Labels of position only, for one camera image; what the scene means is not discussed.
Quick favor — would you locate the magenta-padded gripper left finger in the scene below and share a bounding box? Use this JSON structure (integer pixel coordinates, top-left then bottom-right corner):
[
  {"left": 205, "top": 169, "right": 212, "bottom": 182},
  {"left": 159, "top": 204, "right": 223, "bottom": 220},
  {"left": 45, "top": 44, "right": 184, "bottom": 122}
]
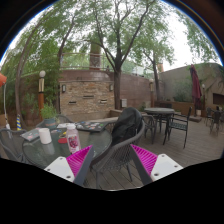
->
[{"left": 43, "top": 144, "right": 95, "bottom": 187}]

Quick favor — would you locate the black backpack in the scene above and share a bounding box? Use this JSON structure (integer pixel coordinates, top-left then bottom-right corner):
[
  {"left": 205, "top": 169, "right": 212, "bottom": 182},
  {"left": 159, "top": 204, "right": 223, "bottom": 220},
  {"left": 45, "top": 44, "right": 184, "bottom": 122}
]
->
[{"left": 110, "top": 107, "right": 144, "bottom": 146}]

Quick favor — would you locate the grey wicker chair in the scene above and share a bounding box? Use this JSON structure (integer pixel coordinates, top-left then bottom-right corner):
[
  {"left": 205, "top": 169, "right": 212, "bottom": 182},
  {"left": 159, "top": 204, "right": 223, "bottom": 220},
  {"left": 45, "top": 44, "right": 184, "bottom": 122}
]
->
[
  {"left": 89, "top": 109, "right": 148, "bottom": 188},
  {"left": 35, "top": 114, "right": 74, "bottom": 129},
  {"left": 142, "top": 114, "right": 158, "bottom": 145},
  {"left": 0, "top": 128, "right": 28, "bottom": 164}
]

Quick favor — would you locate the white textured cup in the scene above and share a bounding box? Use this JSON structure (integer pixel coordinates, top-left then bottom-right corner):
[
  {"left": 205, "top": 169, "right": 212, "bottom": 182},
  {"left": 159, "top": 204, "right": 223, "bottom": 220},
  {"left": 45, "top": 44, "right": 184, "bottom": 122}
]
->
[{"left": 38, "top": 127, "right": 53, "bottom": 145}]

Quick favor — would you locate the orange patio umbrella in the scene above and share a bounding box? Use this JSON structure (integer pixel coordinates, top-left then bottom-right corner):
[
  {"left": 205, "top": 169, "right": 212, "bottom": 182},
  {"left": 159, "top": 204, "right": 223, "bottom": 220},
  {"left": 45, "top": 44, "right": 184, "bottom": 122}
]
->
[{"left": 0, "top": 72, "right": 11, "bottom": 131}]

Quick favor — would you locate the pink juice bottle white cap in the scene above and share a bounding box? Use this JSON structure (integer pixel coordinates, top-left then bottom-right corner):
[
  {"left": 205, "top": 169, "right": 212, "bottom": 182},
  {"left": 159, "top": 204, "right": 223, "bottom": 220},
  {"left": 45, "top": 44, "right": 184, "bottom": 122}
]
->
[{"left": 65, "top": 123, "right": 82, "bottom": 154}]

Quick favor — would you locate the green plant in blue pot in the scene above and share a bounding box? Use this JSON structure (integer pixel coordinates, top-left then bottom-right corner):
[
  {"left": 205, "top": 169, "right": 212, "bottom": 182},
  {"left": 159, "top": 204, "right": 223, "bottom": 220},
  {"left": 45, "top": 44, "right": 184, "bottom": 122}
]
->
[{"left": 39, "top": 103, "right": 61, "bottom": 129}]

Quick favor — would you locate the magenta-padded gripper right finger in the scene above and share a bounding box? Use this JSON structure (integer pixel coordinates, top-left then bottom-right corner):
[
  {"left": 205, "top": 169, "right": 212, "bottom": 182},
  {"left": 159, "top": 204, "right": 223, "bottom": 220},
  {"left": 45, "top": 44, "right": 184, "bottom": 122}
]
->
[{"left": 129, "top": 143, "right": 184, "bottom": 186}]

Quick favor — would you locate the thin-trunk tree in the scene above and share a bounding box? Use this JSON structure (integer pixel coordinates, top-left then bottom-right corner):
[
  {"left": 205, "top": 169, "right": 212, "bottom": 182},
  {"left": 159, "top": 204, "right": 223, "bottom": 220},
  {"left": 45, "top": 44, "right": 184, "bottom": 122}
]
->
[{"left": 133, "top": 33, "right": 178, "bottom": 103}]

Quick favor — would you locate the globe-topped lamp post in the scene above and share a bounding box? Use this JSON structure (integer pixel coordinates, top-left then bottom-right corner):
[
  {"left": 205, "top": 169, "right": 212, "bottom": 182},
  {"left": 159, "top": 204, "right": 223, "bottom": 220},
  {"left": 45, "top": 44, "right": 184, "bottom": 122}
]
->
[{"left": 37, "top": 69, "right": 47, "bottom": 121}]

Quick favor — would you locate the round dark patio table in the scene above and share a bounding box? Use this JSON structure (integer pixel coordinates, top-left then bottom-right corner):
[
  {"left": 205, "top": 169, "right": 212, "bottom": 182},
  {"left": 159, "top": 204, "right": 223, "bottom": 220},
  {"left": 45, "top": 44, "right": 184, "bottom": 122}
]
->
[{"left": 143, "top": 107, "right": 176, "bottom": 134}]

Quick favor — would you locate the yellow blue striped bollard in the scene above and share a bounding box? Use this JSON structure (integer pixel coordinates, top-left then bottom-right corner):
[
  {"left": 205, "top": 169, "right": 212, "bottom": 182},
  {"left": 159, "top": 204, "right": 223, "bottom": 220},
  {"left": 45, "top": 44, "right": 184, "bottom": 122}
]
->
[{"left": 15, "top": 113, "right": 23, "bottom": 132}]

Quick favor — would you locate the leaning tree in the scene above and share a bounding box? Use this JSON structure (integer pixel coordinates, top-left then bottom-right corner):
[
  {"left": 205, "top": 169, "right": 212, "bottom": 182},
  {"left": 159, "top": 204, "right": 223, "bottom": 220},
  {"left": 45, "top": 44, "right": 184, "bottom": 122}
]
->
[{"left": 13, "top": 9, "right": 68, "bottom": 129}]

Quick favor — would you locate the forked dark-trunk tree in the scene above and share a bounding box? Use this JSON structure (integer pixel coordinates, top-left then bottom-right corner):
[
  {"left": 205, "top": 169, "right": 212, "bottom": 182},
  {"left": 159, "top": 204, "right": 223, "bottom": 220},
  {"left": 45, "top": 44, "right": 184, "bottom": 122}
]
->
[{"left": 76, "top": 0, "right": 161, "bottom": 111}]

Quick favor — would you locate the group of dark patio chairs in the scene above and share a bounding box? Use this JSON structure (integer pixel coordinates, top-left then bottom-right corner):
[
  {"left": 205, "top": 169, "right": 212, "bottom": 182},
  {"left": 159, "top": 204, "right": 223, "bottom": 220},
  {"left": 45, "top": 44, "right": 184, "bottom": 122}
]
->
[{"left": 203, "top": 105, "right": 224, "bottom": 134}]

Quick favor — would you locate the black metal chair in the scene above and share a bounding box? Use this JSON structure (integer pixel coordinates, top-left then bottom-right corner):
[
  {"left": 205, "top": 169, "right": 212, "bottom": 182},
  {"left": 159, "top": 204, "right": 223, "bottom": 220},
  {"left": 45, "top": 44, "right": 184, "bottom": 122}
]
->
[{"left": 163, "top": 106, "right": 193, "bottom": 149}]

